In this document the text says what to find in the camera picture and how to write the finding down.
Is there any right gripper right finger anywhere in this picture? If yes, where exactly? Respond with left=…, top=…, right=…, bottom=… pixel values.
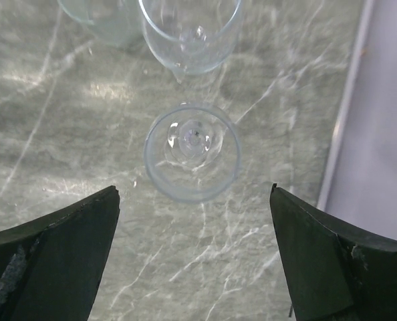
left=269, top=185, right=397, bottom=320

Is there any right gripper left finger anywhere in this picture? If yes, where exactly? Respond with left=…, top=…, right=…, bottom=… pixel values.
left=0, top=186, right=120, bottom=320

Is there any clear wine glass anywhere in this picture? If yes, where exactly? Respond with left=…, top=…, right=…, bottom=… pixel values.
left=144, top=102, right=241, bottom=203
left=138, top=0, right=243, bottom=84
left=58, top=0, right=142, bottom=48

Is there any aluminium frame rail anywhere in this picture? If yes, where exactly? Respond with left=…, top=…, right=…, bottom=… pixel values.
left=317, top=0, right=375, bottom=211

